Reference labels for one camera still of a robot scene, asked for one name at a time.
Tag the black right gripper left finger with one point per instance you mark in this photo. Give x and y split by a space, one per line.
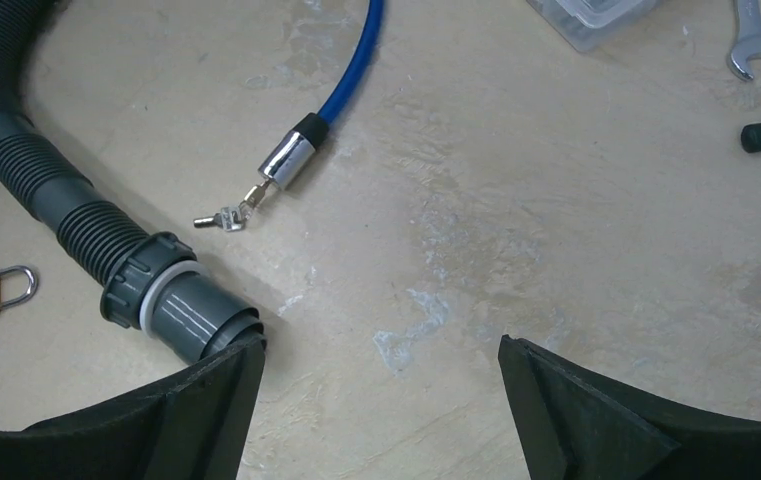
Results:
190 425

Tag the silver open-end wrench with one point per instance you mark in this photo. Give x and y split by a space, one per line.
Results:
747 45

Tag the blue cable lock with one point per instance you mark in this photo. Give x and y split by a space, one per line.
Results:
300 144

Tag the clear plastic organizer box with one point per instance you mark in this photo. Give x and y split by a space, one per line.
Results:
585 24

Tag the cable lock keys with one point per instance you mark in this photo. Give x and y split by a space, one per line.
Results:
235 218

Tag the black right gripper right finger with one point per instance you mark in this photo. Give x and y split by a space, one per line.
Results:
574 423

